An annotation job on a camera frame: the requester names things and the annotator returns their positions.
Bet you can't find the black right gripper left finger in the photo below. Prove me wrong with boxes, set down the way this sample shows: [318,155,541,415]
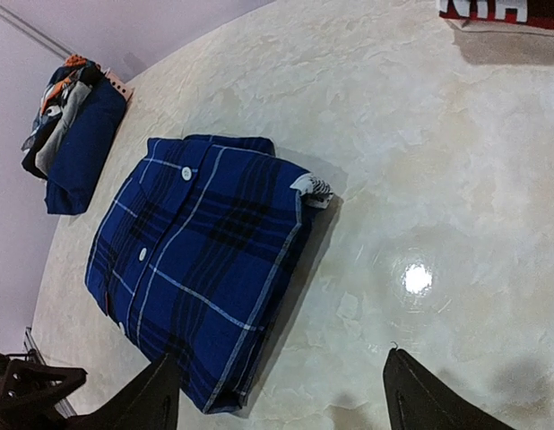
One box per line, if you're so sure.
[66,355,179,430]

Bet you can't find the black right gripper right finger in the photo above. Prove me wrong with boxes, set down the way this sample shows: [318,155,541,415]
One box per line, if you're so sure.
[383,348,510,430]

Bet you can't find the red black plaid shirt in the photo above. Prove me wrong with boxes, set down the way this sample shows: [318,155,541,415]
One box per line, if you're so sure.
[437,0,554,30]

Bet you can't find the blue plaid garment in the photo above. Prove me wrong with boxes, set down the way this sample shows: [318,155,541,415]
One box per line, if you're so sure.
[85,134,333,414]

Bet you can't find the camouflage orange garment pile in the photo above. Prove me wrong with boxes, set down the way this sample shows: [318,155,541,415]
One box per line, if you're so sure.
[21,55,104,180]

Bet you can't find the solid navy blue garment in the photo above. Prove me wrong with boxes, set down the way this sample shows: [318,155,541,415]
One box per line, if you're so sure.
[45,78,127,216]

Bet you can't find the left aluminium frame post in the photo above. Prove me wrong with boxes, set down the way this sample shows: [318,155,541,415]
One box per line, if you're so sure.
[0,4,73,60]

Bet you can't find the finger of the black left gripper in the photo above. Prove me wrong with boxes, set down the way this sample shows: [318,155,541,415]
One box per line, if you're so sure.
[0,353,87,426]

